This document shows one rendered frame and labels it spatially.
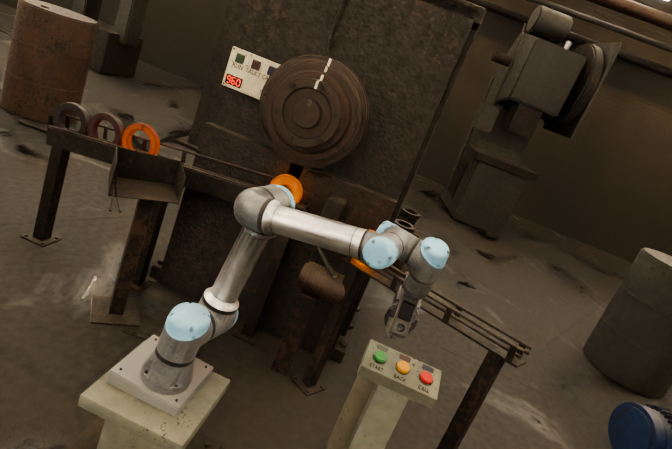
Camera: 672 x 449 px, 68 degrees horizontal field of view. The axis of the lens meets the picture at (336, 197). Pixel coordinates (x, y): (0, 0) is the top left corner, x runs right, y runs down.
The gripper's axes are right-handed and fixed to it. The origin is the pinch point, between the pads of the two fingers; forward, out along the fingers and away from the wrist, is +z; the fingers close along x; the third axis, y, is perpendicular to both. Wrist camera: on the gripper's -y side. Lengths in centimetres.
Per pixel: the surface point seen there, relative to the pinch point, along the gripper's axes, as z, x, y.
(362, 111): -22, 39, 87
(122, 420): 29, 60, -39
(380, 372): 10.3, -1.2, -5.1
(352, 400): 38.9, 1.2, 2.3
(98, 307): 80, 115, 22
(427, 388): 10.4, -15.8, -3.5
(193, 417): 31, 44, -29
